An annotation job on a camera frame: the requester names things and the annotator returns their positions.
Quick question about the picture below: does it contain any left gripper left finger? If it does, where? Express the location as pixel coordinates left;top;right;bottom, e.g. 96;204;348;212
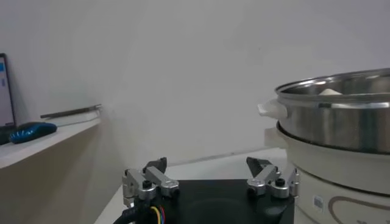
121;156;180;208

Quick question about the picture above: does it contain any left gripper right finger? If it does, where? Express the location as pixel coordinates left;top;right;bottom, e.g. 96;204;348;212
246;156;300;199

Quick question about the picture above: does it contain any white steamed baozi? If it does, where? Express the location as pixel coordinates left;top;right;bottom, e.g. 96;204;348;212
318;88;344;96

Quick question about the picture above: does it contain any stainless steel steamer basket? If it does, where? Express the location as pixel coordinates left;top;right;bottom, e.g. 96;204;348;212
257;68;390;155

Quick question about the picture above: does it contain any white electric pot base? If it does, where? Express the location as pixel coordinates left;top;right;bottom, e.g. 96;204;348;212
264;126;390;224

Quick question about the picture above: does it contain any white side table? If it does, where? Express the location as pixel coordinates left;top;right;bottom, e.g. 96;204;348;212
0;117;122;224

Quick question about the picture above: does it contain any flat black box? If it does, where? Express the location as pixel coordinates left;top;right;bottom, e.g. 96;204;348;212
40;103;103;119

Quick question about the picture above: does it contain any blue computer mouse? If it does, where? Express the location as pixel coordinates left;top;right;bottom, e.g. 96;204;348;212
8;121;58;144

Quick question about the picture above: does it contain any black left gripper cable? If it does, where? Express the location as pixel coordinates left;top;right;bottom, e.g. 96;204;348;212
112;205;167;224

